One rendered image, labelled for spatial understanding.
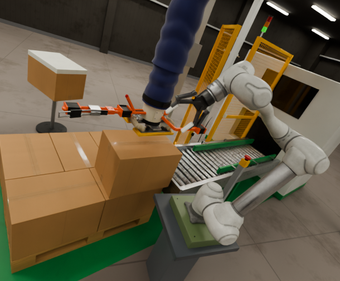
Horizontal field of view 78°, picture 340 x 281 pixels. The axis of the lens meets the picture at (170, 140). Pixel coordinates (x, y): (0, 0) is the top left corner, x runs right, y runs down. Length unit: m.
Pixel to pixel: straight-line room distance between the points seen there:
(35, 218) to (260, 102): 1.47
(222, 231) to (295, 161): 0.53
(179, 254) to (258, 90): 1.02
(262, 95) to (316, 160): 0.52
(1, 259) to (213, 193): 1.63
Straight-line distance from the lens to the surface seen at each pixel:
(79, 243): 2.18
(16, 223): 1.67
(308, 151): 1.25
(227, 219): 1.30
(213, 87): 0.98
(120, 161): 1.56
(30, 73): 3.31
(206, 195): 1.41
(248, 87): 0.86
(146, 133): 1.58
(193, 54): 2.99
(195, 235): 1.46
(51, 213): 1.69
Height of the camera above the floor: 1.86
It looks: 27 degrees down
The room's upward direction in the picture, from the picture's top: 22 degrees clockwise
